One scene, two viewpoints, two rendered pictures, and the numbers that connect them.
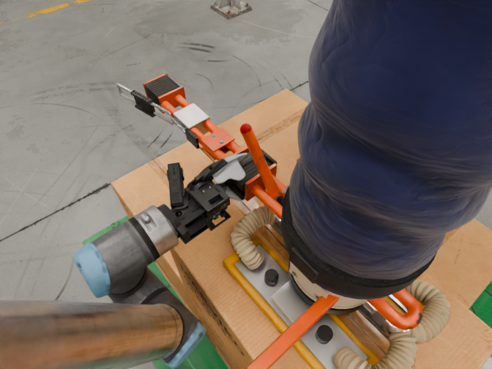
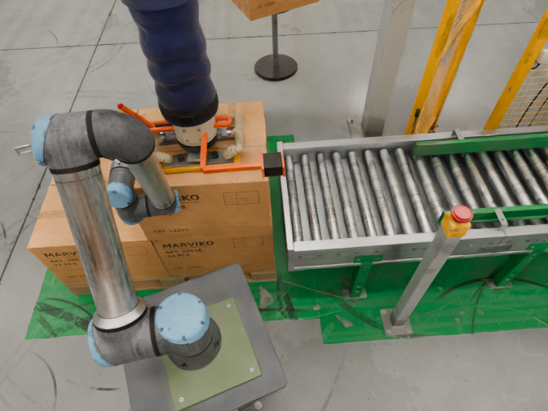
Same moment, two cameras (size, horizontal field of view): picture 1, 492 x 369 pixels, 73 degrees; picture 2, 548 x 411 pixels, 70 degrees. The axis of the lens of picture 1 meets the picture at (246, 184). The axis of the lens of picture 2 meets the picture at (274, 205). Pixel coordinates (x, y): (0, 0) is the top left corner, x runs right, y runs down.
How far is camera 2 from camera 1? 1.08 m
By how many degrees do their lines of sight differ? 31
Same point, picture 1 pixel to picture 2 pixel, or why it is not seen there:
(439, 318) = (239, 118)
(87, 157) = not seen: outside the picture
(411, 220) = (197, 72)
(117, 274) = (130, 186)
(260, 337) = (197, 178)
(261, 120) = not seen: hidden behind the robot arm
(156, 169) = (48, 216)
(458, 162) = (193, 50)
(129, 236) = (120, 171)
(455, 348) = (255, 129)
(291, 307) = (196, 156)
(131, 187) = (46, 237)
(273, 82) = not seen: hidden behind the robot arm
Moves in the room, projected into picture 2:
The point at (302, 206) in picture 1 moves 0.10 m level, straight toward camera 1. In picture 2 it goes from (171, 98) to (185, 112)
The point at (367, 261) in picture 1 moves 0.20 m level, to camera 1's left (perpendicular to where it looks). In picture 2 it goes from (200, 97) to (159, 129)
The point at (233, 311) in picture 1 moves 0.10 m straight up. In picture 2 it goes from (179, 181) to (174, 164)
